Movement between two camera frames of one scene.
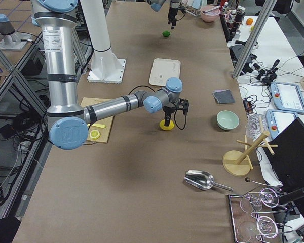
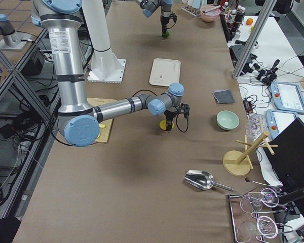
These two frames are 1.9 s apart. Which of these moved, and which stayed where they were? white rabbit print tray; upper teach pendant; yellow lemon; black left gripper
Moved: black left gripper
Stayed: upper teach pendant; white rabbit print tray; yellow lemon
